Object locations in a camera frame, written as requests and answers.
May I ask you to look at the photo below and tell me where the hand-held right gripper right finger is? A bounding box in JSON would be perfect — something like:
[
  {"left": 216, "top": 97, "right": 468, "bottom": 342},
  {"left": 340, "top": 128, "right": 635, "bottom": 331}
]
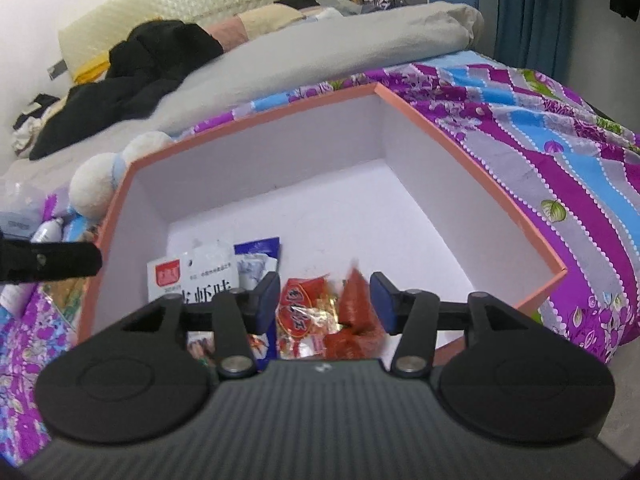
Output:
[{"left": 369, "top": 271, "right": 521, "bottom": 376}]

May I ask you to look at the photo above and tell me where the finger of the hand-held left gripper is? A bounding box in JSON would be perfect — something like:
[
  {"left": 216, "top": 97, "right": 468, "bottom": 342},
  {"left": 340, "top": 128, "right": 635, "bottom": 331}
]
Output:
[{"left": 0, "top": 232, "right": 103, "bottom": 285}]

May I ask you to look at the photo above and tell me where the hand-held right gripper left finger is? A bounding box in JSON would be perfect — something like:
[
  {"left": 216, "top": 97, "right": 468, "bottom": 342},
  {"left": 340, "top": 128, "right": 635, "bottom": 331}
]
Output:
[{"left": 122, "top": 271, "right": 282, "bottom": 378}]

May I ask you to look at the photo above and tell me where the red foil snack packet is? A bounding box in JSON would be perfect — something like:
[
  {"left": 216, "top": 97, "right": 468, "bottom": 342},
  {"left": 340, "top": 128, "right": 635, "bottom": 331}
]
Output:
[{"left": 325, "top": 260, "right": 388, "bottom": 360}]

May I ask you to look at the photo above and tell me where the red clear snack packet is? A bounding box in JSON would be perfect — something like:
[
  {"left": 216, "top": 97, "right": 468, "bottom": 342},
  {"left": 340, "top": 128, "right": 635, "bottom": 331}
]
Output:
[{"left": 275, "top": 275, "right": 346, "bottom": 360}]

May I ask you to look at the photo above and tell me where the brown clear snack packet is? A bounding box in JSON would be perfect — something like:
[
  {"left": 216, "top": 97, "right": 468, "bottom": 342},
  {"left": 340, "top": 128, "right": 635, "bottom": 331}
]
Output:
[{"left": 42, "top": 277, "right": 96, "bottom": 321}]

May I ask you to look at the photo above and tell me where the blue snack bag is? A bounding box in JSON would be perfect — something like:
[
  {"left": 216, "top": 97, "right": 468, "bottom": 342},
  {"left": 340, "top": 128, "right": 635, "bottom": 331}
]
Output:
[{"left": 234, "top": 237, "right": 282, "bottom": 361}]

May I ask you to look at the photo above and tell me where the silver snack bag red label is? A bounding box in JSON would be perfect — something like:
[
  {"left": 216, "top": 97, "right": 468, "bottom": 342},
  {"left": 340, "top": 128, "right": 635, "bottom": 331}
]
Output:
[{"left": 147, "top": 240, "right": 236, "bottom": 361}]

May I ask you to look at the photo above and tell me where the pink cardboard box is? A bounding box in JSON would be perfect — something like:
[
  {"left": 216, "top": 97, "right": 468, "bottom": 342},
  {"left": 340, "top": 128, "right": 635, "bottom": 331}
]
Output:
[{"left": 75, "top": 82, "right": 568, "bottom": 361}]

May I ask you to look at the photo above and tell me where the white tube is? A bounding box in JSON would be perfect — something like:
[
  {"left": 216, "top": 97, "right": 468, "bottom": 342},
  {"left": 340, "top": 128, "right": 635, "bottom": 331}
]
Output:
[{"left": 30, "top": 217, "right": 66, "bottom": 244}]

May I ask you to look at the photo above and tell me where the clear plastic bag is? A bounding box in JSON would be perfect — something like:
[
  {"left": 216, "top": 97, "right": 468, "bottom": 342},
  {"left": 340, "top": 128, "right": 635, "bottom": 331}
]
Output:
[{"left": 0, "top": 170, "right": 61, "bottom": 241}]

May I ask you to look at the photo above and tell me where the white blue plush toy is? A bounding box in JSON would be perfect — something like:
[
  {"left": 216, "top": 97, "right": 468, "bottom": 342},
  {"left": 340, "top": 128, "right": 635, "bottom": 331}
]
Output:
[{"left": 69, "top": 131, "right": 173, "bottom": 221}]

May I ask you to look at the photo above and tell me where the pile of clothes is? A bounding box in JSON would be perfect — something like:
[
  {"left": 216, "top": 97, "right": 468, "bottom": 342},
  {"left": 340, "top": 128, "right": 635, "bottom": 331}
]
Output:
[{"left": 12, "top": 92, "right": 61, "bottom": 156}]

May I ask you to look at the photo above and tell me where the yellow pillow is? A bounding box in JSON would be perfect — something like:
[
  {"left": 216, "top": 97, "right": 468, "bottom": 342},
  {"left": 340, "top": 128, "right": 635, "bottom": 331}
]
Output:
[{"left": 72, "top": 57, "right": 113, "bottom": 86}]

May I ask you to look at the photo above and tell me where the black jacket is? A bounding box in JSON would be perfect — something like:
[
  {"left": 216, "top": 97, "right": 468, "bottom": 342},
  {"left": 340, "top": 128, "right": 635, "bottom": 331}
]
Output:
[{"left": 29, "top": 20, "right": 224, "bottom": 161}]

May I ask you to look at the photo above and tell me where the grey duvet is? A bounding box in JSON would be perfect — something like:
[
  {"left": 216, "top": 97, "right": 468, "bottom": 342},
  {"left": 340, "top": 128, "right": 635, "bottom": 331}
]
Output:
[{"left": 0, "top": 2, "right": 485, "bottom": 181}]

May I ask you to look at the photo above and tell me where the beige pillow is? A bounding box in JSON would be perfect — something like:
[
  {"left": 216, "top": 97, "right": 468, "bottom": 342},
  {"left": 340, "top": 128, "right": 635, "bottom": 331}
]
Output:
[{"left": 207, "top": 2, "right": 306, "bottom": 51}]

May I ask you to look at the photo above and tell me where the blue curtain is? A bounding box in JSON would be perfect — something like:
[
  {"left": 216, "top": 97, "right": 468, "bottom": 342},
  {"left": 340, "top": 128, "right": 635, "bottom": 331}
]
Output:
[{"left": 495, "top": 0, "right": 640, "bottom": 92}]

